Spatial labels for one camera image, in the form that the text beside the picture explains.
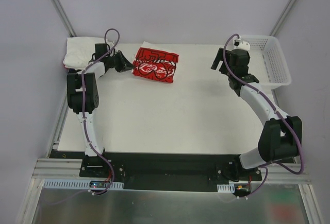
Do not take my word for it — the aluminium frame post right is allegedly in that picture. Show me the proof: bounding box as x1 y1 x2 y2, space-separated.
269 0 299 37

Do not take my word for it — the aluminium front rail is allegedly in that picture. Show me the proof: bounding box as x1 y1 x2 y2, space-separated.
32 158 311 184

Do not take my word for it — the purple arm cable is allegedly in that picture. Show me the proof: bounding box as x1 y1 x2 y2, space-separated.
223 33 304 195
81 28 121 183

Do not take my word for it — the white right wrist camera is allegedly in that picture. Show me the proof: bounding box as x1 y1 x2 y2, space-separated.
233 38 251 51

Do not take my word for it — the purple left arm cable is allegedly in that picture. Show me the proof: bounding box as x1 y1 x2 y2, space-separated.
81 28 121 183

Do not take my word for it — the aluminium frame post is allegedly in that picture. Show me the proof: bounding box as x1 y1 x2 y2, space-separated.
50 0 76 38
269 0 299 37

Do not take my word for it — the white slotted cable duct left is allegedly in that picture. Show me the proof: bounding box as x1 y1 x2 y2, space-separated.
43 179 124 191

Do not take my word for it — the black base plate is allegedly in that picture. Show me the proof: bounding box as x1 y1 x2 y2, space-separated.
79 152 261 192

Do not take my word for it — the white slotted cable duct right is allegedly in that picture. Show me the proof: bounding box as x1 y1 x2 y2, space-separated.
217 183 251 194

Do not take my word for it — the white slotted cable duct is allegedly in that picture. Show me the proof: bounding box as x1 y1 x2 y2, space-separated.
43 179 124 191
217 183 251 194

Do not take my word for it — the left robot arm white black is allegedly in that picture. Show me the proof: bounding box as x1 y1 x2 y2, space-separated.
67 43 135 177

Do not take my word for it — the aluminium side rail right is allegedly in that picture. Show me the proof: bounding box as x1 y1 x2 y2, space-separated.
272 88 290 114

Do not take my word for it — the aluminium frame post left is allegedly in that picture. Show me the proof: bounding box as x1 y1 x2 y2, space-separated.
50 0 76 38

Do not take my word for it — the white t shirt red print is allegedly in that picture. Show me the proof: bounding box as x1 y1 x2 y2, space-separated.
132 41 179 83

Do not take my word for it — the white plastic basket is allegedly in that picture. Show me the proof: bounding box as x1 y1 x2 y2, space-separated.
241 35 292 90

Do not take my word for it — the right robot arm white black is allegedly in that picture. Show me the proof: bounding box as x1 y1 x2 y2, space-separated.
211 48 303 180

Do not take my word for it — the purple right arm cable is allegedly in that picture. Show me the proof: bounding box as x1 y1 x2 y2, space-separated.
223 33 304 195

